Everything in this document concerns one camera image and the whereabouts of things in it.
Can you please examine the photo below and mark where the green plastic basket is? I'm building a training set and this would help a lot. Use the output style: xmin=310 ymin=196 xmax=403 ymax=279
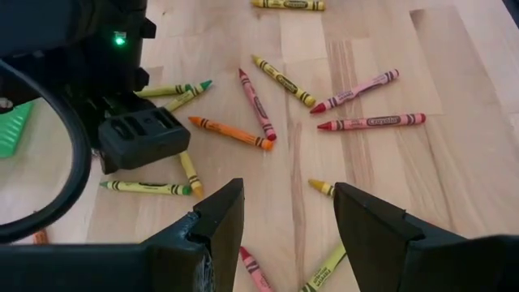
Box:
xmin=0 ymin=101 xmax=34 ymax=159

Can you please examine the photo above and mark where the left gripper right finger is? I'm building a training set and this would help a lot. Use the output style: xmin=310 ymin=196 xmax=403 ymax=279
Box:
xmin=332 ymin=182 xmax=467 ymax=292

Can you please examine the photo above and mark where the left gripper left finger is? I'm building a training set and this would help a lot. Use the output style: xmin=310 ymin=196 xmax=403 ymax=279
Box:
xmin=139 ymin=177 xmax=246 ymax=292

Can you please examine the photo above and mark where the yellow crayon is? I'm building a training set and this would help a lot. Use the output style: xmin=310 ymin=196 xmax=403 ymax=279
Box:
xmin=251 ymin=54 xmax=317 ymax=109
xmin=178 ymin=150 xmax=205 ymax=200
xmin=307 ymin=178 xmax=336 ymax=199
xmin=250 ymin=0 xmax=327 ymax=12

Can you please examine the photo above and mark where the yellow-green crayon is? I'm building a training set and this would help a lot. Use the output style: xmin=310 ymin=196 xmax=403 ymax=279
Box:
xmin=163 ymin=79 xmax=213 ymax=114
xmin=98 ymin=179 xmax=193 ymax=197
xmin=135 ymin=83 xmax=192 ymax=99
xmin=298 ymin=243 xmax=348 ymax=292

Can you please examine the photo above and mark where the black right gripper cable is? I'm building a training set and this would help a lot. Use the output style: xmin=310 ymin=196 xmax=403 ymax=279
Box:
xmin=0 ymin=59 xmax=92 ymax=244

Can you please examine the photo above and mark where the orange crayon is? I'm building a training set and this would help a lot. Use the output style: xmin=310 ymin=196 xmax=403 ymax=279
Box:
xmin=187 ymin=115 xmax=275 ymax=152
xmin=32 ymin=228 xmax=50 ymax=246

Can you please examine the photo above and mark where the red crayon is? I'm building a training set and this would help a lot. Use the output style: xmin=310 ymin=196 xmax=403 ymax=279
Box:
xmin=238 ymin=245 xmax=276 ymax=292
xmin=316 ymin=112 xmax=427 ymax=132
xmin=309 ymin=68 xmax=401 ymax=116
xmin=238 ymin=67 xmax=278 ymax=143

